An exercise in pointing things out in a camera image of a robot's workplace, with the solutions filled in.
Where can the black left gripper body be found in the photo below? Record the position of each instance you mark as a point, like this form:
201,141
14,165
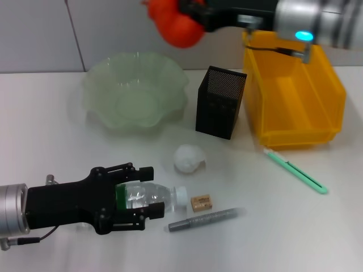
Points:
65,204

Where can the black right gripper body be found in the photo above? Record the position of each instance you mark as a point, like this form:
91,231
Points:
244,11

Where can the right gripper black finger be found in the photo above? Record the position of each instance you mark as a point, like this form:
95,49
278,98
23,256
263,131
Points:
204,17
193,2

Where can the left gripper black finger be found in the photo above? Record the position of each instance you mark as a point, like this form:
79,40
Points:
141,173
153,211

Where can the clear green-label water bottle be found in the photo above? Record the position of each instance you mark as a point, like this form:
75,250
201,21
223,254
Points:
147,195

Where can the orange fruit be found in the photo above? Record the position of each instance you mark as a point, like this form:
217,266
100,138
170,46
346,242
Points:
175,25

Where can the white paper ball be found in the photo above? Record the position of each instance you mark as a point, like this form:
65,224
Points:
188,158

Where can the green toothbrush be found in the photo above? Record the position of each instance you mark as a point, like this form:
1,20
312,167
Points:
295,171

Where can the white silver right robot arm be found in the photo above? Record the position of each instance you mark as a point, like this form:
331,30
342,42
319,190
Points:
297,14

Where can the grey marker pen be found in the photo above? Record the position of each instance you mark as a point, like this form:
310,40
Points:
198,219

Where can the small tan eraser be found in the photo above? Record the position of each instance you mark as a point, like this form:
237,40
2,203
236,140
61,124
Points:
202,203

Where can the green wavy glass fruit plate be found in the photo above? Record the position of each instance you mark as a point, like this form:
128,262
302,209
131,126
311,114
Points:
133,99

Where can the black mesh pen holder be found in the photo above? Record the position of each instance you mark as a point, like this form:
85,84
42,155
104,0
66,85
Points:
215,119

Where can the small silver connector stub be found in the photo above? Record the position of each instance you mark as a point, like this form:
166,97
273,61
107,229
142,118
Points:
51,179

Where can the yellow plastic bin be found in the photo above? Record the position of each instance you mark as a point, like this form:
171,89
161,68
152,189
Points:
297,113

